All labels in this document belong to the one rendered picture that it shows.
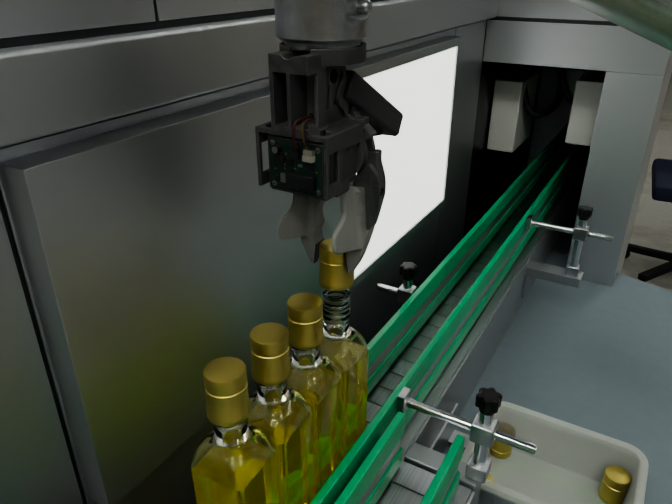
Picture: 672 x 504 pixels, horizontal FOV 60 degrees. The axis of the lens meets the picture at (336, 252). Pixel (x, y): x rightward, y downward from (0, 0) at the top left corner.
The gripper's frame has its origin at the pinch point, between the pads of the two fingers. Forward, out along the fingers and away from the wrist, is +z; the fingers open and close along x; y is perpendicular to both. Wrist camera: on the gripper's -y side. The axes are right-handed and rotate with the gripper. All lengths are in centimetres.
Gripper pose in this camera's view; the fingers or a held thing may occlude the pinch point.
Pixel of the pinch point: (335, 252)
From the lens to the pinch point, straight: 57.9
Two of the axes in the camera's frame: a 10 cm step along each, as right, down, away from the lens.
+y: -5.2, 3.8, -7.6
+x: 8.5, 2.4, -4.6
